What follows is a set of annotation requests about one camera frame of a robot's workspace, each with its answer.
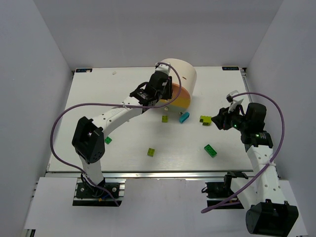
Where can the small green square lego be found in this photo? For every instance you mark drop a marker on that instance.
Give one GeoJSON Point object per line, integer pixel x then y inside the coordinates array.
{"type": "Point", "coordinates": [108, 140]}

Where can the cream cylindrical drawer container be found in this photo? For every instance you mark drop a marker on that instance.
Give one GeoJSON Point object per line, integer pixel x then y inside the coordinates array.
{"type": "Point", "coordinates": [186, 72]}

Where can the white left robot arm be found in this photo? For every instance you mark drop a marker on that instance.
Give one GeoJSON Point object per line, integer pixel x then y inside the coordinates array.
{"type": "Point", "coordinates": [90, 133]}

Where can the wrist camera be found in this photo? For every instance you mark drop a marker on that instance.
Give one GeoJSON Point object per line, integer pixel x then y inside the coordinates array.
{"type": "Point", "coordinates": [234, 102]}
{"type": "Point", "coordinates": [163, 67]}

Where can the long teal lego brick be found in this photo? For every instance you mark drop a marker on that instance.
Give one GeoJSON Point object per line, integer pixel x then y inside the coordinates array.
{"type": "Point", "coordinates": [184, 116]}

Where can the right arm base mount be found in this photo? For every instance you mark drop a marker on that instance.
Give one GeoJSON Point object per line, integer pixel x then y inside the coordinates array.
{"type": "Point", "coordinates": [218, 191]}

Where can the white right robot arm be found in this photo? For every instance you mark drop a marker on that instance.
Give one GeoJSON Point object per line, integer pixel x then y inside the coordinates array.
{"type": "Point", "coordinates": [268, 211]}

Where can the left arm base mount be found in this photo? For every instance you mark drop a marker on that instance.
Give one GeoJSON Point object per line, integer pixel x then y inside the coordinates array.
{"type": "Point", "coordinates": [87, 195]}

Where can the dark green long lego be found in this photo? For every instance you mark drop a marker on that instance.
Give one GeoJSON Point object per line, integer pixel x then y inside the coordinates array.
{"type": "Point", "coordinates": [210, 151]}

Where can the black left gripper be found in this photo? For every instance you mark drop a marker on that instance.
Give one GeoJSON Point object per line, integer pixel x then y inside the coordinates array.
{"type": "Point", "coordinates": [167, 90]}

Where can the blue corner label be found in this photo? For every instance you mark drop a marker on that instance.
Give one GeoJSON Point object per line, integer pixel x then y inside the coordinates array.
{"type": "Point", "coordinates": [230, 68]}
{"type": "Point", "coordinates": [84, 70]}

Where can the left blue corner label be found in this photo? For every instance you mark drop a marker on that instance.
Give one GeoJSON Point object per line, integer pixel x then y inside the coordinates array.
{"type": "Point", "coordinates": [84, 70]}

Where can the lime curved lego assembly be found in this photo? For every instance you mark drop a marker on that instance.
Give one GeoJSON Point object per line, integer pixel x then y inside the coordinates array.
{"type": "Point", "coordinates": [205, 120]}

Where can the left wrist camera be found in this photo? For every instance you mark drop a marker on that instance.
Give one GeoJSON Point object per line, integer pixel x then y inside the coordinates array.
{"type": "Point", "coordinates": [163, 67]}

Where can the lime square lego near container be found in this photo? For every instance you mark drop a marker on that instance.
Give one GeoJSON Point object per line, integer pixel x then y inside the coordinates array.
{"type": "Point", "coordinates": [164, 119]}

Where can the right blue corner label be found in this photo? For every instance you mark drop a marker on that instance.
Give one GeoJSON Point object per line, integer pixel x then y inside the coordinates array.
{"type": "Point", "coordinates": [230, 68]}

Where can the lime square lego front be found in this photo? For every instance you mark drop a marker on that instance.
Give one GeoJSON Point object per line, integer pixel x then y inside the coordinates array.
{"type": "Point", "coordinates": [151, 152]}

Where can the aluminium front rail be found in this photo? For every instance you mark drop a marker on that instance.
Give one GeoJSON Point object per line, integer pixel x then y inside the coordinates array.
{"type": "Point", "coordinates": [127, 175]}

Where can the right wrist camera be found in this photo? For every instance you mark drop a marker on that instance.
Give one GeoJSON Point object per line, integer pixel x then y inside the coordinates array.
{"type": "Point", "coordinates": [234, 102]}

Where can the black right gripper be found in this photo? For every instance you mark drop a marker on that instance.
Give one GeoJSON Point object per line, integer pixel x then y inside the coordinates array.
{"type": "Point", "coordinates": [222, 120]}

